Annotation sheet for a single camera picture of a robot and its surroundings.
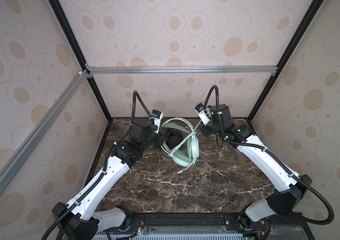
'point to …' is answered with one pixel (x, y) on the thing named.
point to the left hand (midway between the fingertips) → (168, 126)
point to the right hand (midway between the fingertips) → (203, 119)
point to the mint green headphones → (186, 153)
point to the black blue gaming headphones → (173, 137)
